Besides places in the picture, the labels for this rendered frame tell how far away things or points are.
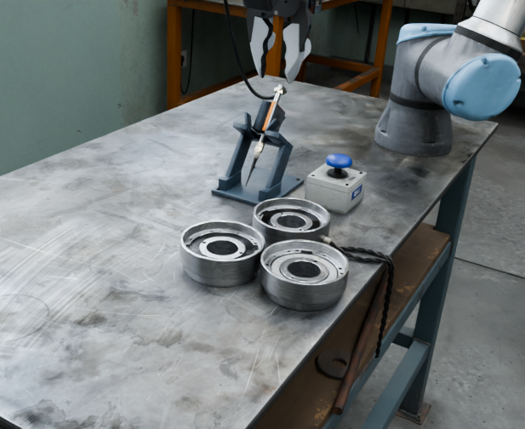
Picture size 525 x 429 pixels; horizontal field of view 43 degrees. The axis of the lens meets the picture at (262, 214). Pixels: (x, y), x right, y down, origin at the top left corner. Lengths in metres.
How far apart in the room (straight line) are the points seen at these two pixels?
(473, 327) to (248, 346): 1.63
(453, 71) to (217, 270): 0.55
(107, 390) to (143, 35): 2.63
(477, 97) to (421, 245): 0.47
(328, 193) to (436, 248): 0.54
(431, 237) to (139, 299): 0.90
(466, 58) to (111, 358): 0.74
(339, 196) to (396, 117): 0.33
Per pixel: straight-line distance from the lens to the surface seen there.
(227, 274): 0.80
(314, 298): 0.77
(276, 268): 0.80
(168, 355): 0.71
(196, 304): 0.78
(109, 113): 3.10
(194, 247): 0.84
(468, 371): 2.10
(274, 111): 1.03
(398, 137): 1.29
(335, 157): 1.02
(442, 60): 1.18
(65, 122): 2.90
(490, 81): 1.15
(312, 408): 1.03
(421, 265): 1.43
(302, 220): 0.93
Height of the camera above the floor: 1.24
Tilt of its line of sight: 26 degrees down
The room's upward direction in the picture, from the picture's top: 4 degrees clockwise
